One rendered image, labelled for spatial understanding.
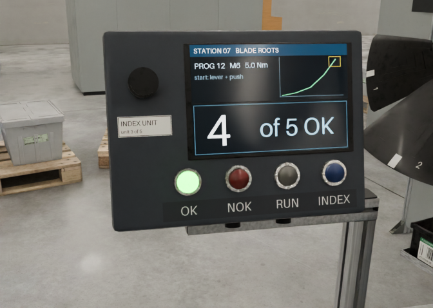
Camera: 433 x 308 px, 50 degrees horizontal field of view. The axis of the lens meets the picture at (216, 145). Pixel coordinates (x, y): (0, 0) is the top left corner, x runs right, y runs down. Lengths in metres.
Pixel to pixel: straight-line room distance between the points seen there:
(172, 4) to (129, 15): 0.59
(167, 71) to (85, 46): 5.74
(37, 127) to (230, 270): 1.73
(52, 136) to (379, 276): 2.28
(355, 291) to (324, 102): 0.29
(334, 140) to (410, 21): 3.46
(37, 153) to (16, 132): 0.21
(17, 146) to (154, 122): 2.98
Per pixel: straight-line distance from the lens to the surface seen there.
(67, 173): 3.39
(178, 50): 0.45
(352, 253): 0.62
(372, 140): 1.15
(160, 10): 6.33
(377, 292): 2.33
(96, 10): 6.16
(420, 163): 1.11
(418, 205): 2.74
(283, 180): 0.46
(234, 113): 0.45
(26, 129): 3.37
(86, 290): 2.27
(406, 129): 1.14
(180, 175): 0.44
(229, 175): 0.45
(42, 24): 12.78
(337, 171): 0.48
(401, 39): 1.37
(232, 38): 0.46
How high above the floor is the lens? 1.29
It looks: 18 degrees down
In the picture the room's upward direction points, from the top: 1 degrees clockwise
